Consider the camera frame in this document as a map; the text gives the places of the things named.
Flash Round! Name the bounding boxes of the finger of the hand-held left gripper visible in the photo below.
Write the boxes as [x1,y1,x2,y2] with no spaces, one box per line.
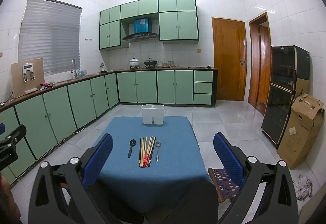
[0,123,27,149]

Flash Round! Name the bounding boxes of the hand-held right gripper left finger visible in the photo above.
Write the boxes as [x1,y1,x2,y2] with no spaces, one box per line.
[28,133,123,224]

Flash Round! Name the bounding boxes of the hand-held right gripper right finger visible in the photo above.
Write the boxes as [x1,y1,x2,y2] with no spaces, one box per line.
[213,132,299,224]

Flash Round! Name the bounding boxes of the black spoon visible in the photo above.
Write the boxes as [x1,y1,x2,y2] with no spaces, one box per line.
[128,139,137,158]

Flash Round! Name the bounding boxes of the row of wooden chopsticks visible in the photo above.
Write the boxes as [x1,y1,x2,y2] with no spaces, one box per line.
[139,136,156,168]

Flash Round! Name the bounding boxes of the metal spoon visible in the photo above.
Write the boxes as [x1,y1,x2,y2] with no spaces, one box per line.
[155,141,162,163]

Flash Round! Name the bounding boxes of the white two-compartment utensil holder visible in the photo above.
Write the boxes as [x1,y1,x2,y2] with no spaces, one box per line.
[141,104,164,125]

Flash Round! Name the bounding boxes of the person's left forearm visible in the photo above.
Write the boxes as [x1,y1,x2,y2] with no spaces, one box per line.
[0,172,22,224]

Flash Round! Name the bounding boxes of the purple woven stool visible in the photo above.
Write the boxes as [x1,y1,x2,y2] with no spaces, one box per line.
[207,167,246,204]

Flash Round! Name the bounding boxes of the blue tablecloth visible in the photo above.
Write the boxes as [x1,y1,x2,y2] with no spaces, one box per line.
[90,116,217,214]

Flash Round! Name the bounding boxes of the green lower kitchen cabinets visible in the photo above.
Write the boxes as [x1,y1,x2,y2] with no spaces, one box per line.
[0,68,218,185]

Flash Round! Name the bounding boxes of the green kitchen cabinets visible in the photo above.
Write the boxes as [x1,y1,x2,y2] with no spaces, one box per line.
[0,68,218,185]
[99,0,199,50]

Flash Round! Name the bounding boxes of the brown cardboard box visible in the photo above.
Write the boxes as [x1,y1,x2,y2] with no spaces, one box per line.
[277,93,325,170]

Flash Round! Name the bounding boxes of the black glass-front cabinet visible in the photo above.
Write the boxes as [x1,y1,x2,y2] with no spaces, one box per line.
[261,45,310,149]

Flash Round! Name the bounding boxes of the striped floor rag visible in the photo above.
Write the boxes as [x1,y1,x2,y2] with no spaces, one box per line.
[293,174,314,201]

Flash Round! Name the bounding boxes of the closed wooden door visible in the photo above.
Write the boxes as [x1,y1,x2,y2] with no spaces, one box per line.
[211,17,247,101]

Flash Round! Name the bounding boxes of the open wooden door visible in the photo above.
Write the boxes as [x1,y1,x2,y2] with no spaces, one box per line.
[248,12,272,116]

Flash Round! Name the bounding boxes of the grey window blind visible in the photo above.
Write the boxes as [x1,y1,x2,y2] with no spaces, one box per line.
[18,0,83,74]

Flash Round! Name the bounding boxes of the black range hood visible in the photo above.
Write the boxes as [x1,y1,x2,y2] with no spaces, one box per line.
[122,32,160,43]

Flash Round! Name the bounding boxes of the green upper kitchen cabinets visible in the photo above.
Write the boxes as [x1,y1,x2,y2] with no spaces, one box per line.
[99,0,199,50]

